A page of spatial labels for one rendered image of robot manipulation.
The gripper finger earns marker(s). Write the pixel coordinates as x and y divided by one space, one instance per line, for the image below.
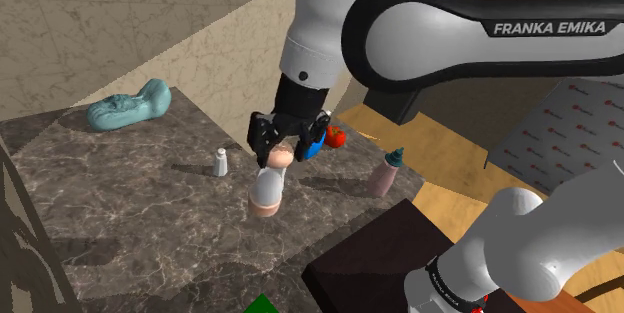
260 136
308 137

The pink and white cylinder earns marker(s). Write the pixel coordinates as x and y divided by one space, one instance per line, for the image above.
267 187

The pink bottle with teal cap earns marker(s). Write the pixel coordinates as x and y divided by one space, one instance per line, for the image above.
382 178

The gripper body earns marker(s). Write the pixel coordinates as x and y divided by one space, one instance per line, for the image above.
297 105

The blue round object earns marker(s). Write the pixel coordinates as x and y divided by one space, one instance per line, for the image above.
318 148

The teal bust figure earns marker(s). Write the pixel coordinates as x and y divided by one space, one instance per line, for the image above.
122 109

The white salt shaker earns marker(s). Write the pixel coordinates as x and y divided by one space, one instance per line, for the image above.
221 163

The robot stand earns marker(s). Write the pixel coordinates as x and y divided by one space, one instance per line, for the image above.
375 258

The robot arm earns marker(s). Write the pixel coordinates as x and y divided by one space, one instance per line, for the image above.
438 44

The grey block with red marks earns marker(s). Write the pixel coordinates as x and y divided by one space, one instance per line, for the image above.
560 131

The green object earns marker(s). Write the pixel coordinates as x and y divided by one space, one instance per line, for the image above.
262 305

